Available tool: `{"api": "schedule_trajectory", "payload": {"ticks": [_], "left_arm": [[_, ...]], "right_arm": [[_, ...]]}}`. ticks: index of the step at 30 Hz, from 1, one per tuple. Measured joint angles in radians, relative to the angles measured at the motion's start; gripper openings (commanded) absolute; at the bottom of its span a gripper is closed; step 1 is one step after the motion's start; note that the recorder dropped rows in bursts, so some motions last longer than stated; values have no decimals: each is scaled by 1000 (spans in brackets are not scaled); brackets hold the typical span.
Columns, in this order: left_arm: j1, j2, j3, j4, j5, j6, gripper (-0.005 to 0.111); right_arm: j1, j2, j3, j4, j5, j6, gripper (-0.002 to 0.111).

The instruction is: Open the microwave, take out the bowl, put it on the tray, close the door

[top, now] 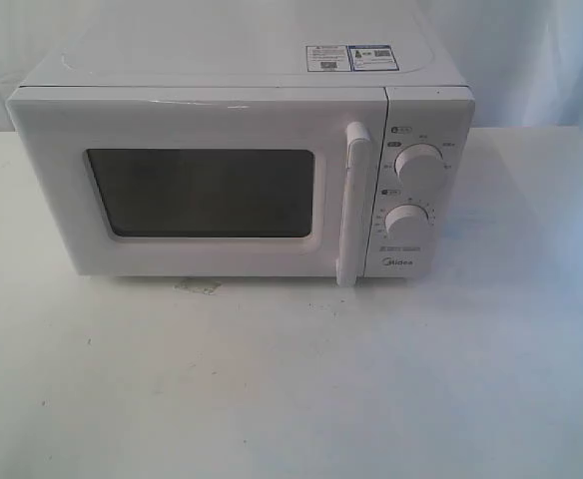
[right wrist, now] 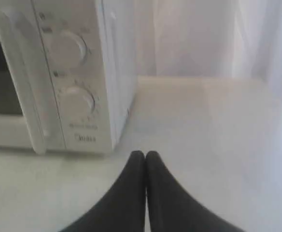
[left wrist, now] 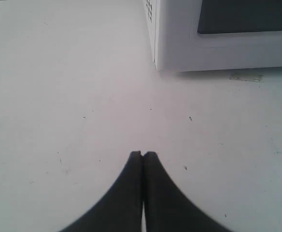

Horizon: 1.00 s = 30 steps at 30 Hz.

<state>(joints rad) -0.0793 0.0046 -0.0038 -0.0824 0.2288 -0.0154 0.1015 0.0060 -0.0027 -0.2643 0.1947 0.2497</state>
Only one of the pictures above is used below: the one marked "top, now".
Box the blue warning label sticker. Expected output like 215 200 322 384
305 45 399 72

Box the white curtain backdrop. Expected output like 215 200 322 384
0 0 93 134

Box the white microwave oven body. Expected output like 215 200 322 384
11 1 475 278

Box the upper white control knob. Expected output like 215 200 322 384
394 144 446 183

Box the white microwave door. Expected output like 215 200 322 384
7 87 388 285

